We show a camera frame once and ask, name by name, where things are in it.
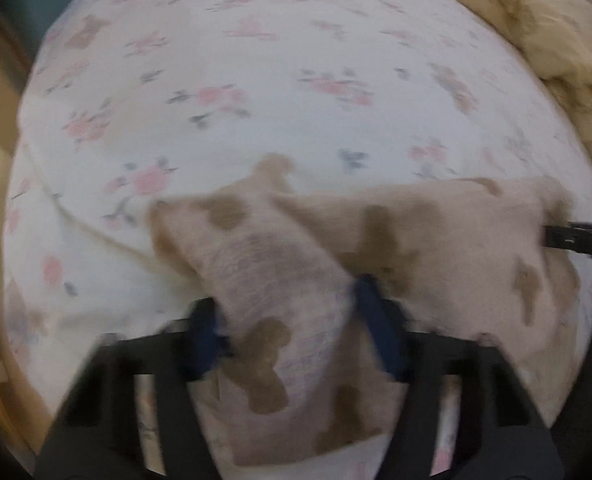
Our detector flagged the beige bear print pants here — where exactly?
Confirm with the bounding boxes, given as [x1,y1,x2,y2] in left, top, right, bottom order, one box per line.
[148,155,580,466]

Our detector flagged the white floral bed sheet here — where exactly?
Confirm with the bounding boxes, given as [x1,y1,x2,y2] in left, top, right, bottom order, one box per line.
[3,0,592,480]

